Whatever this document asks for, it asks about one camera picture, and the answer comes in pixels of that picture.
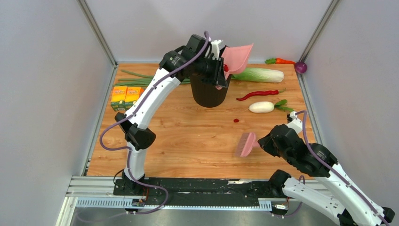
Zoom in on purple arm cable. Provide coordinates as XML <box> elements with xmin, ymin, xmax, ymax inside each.
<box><xmin>271</xmin><ymin>110</ymin><xmax>392</xmax><ymax>226</ymax></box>
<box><xmin>99</xmin><ymin>30</ymin><xmax>210</xmax><ymax>216</ymax></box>

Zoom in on white toy radish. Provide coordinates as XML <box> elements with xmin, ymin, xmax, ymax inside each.
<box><xmin>248</xmin><ymin>99</ymin><xmax>294</xmax><ymax>113</ymax></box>

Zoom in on toy napa cabbage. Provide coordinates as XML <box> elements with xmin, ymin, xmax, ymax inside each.
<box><xmin>232</xmin><ymin>67</ymin><xmax>284</xmax><ymax>83</ymax></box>

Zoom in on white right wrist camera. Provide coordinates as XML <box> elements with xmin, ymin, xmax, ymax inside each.
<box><xmin>286</xmin><ymin>111</ymin><xmax>303</xmax><ymax>134</ymax></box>

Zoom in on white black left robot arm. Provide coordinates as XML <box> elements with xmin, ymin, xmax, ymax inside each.
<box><xmin>115</xmin><ymin>34</ymin><xmax>230</xmax><ymax>195</ymax></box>

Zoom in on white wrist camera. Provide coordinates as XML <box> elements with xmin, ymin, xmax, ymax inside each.
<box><xmin>286</xmin><ymin>111</ymin><xmax>303</xmax><ymax>134</ymax></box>
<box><xmin>208</xmin><ymin>40</ymin><xmax>225</xmax><ymax>59</ymax></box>

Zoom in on green toy scallions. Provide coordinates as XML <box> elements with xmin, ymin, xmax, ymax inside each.
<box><xmin>114</xmin><ymin>69</ymin><xmax>191</xmax><ymax>88</ymax></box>

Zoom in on toy carrot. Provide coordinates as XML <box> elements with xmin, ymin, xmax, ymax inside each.
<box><xmin>265</xmin><ymin>57</ymin><xmax>296</xmax><ymax>65</ymax></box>

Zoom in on red toy chili pepper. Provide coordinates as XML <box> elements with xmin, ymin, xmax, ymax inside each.
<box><xmin>236</xmin><ymin>89</ymin><xmax>286</xmax><ymax>101</ymax></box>

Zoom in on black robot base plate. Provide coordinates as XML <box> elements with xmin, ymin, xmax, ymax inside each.
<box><xmin>113</xmin><ymin>178</ymin><xmax>287</xmax><ymax>207</ymax></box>

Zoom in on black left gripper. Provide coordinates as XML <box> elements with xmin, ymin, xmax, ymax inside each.
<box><xmin>192</xmin><ymin>56</ymin><xmax>228</xmax><ymax>88</ymax></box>

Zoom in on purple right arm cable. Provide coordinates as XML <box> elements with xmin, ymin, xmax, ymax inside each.
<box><xmin>271</xmin><ymin>110</ymin><xmax>392</xmax><ymax>226</ymax></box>

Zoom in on pink hand brush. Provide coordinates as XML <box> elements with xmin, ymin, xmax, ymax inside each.
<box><xmin>235</xmin><ymin>132</ymin><xmax>260</xmax><ymax>157</ymax></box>

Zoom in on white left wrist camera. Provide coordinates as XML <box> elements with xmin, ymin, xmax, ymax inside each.
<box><xmin>208</xmin><ymin>40</ymin><xmax>225</xmax><ymax>59</ymax></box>

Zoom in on pink plastic dustpan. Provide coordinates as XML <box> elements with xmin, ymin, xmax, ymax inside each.
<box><xmin>216</xmin><ymin>44</ymin><xmax>254</xmax><ymax>89</ymax></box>

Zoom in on orange juice box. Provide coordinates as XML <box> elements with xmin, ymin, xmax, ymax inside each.
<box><xmin>124</xmin><ymin>86</ymin><xmax>144</xmax><ymax>110</ymax></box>
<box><xmin>110</xmin><ymin>86</ymin><xmax>128</xmax><ymax>112</ymax></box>

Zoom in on purple toy onion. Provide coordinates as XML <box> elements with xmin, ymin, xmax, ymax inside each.
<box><xmin>294</xmin><ymin>62</ymin><xmax>308</xmax><ymax>74</ymax></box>

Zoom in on black trash bin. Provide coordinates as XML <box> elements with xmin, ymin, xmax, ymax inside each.
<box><xmin>190</xmin><ymin>75</ymin><xmax>228</xmax><ymax>108</ymax></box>

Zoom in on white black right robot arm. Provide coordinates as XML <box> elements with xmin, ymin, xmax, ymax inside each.
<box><xmin>258</xmin><ymin>122</ymin><xmax>395</xmax><ymax>226</ymax></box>

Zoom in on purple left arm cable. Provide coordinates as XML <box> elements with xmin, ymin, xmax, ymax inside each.
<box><xmin>99</xmin><ymin>30</ymin><xmax>210</xmax><ymax>216</ymax></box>

